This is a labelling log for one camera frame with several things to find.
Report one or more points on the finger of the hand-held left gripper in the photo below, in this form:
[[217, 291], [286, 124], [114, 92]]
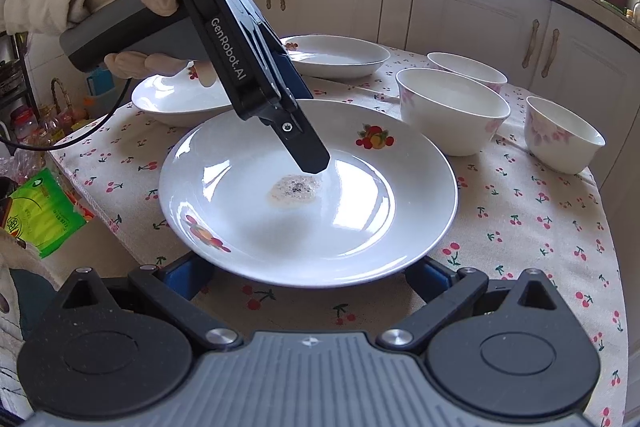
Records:
[[295, 77], [307, 147]]

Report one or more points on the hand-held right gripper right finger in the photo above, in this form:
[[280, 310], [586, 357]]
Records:
[[429, 281]]

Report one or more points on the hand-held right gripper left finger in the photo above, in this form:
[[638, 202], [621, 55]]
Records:
[[181, 279]]

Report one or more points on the large white fruit-print plate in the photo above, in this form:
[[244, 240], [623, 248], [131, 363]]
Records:
[[375, 217]]

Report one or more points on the white pink-flower bowl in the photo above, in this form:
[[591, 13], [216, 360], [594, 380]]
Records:
[[450, 127], [480, 72], [555, 147]]

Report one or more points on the cherry-print tablecloth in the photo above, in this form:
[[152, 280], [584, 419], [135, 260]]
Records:
[[500, 207]]

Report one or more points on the green packet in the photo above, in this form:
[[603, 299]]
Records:
[[42, 212]]

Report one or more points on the blue plastic holder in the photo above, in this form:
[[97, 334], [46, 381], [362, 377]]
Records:
[[100, 83]]

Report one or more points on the white patterned cloth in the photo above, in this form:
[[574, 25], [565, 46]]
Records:
[[15, 322]]

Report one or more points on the white kitchen cabinet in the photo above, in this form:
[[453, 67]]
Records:
[[460, 7]]

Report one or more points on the dark packet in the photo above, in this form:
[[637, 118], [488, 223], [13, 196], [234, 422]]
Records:
[[9, 207]]

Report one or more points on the wicker basket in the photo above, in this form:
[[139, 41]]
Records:
[[62, 114]]

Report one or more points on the metal storage rack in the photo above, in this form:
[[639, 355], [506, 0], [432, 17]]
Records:
[[15, 72]]

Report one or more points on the plastic jar red lid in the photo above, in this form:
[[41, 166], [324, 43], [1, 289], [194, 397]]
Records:
[[23, 124]]

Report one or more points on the clear bottle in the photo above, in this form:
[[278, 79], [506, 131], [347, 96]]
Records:
[[636, 12]]

